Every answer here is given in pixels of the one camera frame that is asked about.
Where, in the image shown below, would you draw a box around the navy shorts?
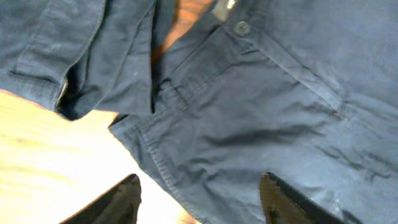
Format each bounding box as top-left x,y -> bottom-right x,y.
1,0 -> 176,120
109,0 -> 397,223

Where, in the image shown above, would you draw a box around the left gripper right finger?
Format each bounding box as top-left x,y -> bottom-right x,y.
259,172 -> 343,224

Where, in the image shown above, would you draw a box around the folded navy shorts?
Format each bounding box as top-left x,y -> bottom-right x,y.
1,0 -> 176,120

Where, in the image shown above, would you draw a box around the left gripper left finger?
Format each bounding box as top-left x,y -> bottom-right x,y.
62,174 -> 141,224

